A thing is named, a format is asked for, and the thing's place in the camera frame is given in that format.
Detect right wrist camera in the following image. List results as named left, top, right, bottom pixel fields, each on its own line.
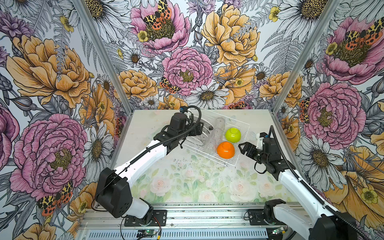
left=257, top=132, right=269, bottom=142

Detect green plastic bowl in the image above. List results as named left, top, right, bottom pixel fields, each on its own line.
left=225, top=128, right=242, bottom=143

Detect white slotted cable duct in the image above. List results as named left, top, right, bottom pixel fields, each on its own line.
left=83, top=228, right=268, bottom=240

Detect orange plastic bowl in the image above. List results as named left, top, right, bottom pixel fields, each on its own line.
left=217, top=142, right=235, bottom=159

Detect white wire dish rack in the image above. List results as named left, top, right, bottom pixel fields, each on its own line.
left=184, top=110, right=250, bottom=166

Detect clear glass near orange bowl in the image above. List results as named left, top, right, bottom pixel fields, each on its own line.
left=203, top=132, right=222, bottom=155

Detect aluminium front rail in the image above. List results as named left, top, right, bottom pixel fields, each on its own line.
left=80, top=203, right=304, bottom=230

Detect rear red green rimmed plate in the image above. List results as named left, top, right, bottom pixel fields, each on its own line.
left=201, top=119, right=214, bottom=136

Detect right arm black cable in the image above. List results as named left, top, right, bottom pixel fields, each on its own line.
left=268, top=125, right=365, bottom=240

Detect clear glass near green bowl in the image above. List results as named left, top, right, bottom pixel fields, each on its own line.
left=214, top=117, right=226, bottom=136

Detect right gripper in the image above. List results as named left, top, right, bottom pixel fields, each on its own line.
left=238, top=141, right=270, bottom=166

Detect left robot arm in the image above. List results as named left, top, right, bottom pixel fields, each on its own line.
left=94, top=107, right=204, bottom=225

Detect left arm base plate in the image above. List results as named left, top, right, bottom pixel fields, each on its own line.
left=124, top=210, right=168, bottom=227

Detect small green circuit board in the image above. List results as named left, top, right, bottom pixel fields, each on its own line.
left=136, top=230, right=158, bottom=239

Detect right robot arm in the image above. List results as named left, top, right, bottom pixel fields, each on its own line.
left=239, top=137, right=360, bottom=240

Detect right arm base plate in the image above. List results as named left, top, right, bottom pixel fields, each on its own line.
left=246, top=209, right=267, bottom=226

